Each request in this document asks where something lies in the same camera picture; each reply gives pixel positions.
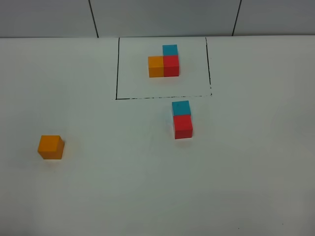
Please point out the template blue cube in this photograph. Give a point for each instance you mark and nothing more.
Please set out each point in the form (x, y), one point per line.
(170, 50)

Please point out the template red cube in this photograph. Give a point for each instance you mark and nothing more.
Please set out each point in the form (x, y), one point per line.
(171, 66)

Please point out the template orange cube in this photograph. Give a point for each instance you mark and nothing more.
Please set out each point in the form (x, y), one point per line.
(155, 66)

